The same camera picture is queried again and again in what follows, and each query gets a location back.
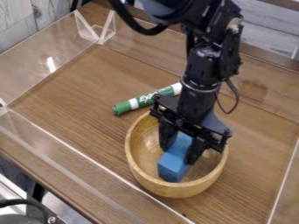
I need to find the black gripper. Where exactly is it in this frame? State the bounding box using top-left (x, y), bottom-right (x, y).
top-left (149, 77), bottom-right (232, 165)

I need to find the blue foam block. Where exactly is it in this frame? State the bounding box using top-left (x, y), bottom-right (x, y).
top-left (157, 133), bottom-right (192, 183)

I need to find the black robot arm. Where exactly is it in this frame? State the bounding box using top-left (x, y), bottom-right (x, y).
top-left (108, 0), bottom-right (243, 165)

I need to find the brown wooden bowl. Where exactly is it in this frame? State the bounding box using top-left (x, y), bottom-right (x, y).
top-left (125, 112), bottom-right (229, 199)

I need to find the green Expo marker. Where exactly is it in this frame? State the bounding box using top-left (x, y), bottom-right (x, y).
top-left (112, 82), bottom-right (182, 116)

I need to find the black metal table leg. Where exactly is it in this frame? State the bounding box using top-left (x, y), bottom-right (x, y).
top-left (32, 183), bottom-right (45, 202)

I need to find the clear acrylic barrier wall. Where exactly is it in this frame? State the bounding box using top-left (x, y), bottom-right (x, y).
top-left (0, 99), bottom-right (194, 224)

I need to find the clear acrylic corner bracket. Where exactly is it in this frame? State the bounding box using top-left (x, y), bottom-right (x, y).
top-left (73, 10), bottom-right (116, 46)

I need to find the black cable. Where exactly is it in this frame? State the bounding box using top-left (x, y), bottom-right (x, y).
top-left (0, 197), bottom-right (48, 224)

